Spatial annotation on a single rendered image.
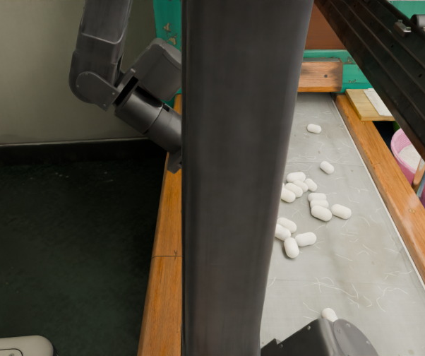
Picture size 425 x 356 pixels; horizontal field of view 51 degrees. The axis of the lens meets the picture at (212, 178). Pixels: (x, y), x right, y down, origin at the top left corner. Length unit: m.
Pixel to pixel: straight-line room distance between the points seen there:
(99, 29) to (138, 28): 1.43
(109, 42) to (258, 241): 0.41
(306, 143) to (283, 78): 0.83
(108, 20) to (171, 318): 0.40
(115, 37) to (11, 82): 1.64
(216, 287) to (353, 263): 0.50
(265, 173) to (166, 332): 0.42
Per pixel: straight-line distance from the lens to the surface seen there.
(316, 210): 0.81
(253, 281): 0.28
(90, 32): 0.61
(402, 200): 0.87
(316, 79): 1.14
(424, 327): 0.71
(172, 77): 0.61
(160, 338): 0.61
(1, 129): 2.36
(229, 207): 0.24
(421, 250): 0.78
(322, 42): 1.18
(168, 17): 1.12
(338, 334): 0.39
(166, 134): 0.65
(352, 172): 0.96
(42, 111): 2.26
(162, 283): 0.67
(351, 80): 1.23
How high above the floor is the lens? 1.27
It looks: 36 degrees down
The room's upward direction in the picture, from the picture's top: straight up
